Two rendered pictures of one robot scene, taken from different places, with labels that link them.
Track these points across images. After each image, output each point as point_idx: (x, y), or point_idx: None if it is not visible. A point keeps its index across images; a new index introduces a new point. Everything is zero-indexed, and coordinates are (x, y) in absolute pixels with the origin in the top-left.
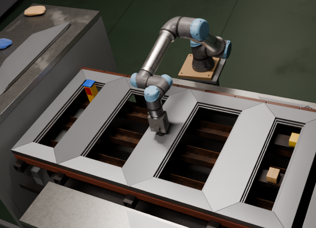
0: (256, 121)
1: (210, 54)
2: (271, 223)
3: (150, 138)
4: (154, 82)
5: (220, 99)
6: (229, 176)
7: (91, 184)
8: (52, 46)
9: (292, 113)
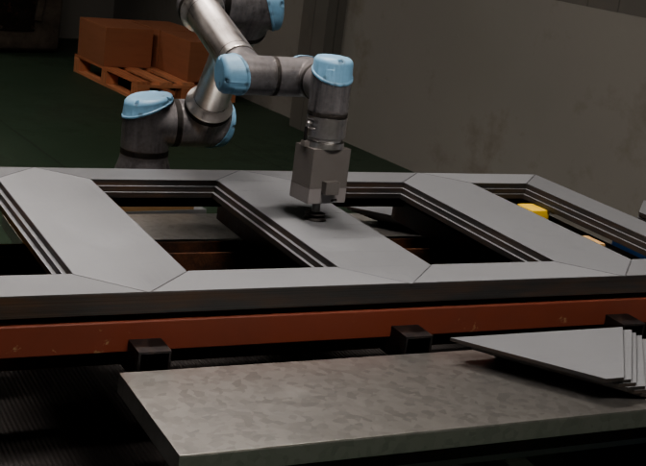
0: (455, 189)
1: (193, 131)
2: None
3: (309, 227)
4: (303, 62)
5: None
6: (554, 240)
7: (142, 441)
8: None
9: (484, 177)
